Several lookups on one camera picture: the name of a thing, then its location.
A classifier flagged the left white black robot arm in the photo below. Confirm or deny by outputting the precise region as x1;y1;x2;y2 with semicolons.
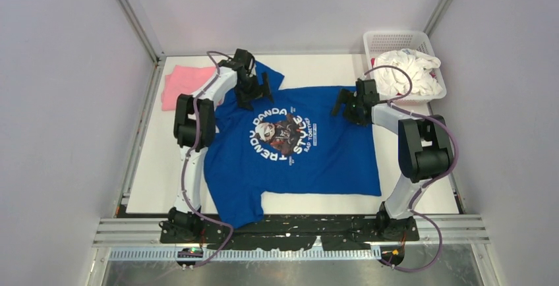
160;49;273;243

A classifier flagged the blue printed t shirt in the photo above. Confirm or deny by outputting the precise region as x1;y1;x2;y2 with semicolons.
204;63;381;228

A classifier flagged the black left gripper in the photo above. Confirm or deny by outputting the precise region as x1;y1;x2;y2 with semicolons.
235;72;273;112

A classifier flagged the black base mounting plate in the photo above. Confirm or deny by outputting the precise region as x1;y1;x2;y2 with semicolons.
164;215;419;251

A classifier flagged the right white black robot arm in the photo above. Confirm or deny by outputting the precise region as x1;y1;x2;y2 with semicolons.
331;80;455;240

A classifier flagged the pink folded t shirt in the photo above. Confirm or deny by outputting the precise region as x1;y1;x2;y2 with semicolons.
161;65;216;111

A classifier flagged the white crumpled t shirt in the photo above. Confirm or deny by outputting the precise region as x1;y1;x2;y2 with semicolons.
372;49;443;96

